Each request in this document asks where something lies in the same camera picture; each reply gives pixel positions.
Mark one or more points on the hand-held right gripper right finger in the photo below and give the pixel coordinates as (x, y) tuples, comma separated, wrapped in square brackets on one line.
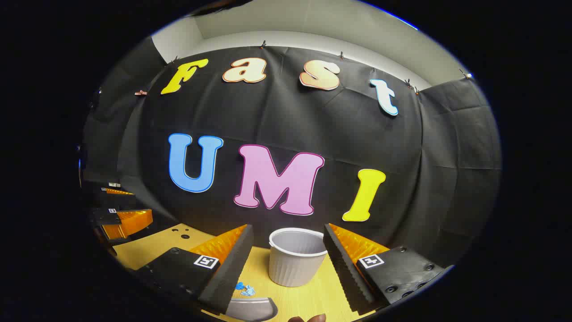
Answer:
[(344, 268)]

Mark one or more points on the white ribbed garbage bin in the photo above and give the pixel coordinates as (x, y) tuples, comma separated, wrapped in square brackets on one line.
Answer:
[(295, 264)]

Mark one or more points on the light blue paper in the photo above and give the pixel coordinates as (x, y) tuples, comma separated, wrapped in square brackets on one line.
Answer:
[(248, 291)]

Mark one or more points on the wooden desktop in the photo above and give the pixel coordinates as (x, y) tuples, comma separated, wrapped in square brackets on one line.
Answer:
[(308, 302)]

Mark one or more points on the black backdrop cloth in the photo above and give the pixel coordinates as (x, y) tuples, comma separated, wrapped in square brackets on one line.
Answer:
[(290, 116)]

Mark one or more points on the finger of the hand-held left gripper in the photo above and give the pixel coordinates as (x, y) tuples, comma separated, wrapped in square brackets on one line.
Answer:
[(118, 192), (127, 223)]

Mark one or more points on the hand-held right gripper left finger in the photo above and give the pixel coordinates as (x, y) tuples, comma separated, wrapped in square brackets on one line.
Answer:
[(232, 268)]

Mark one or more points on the grey plastic dustpan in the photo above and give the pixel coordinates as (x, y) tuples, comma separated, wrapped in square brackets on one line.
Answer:
[(250, 309)]

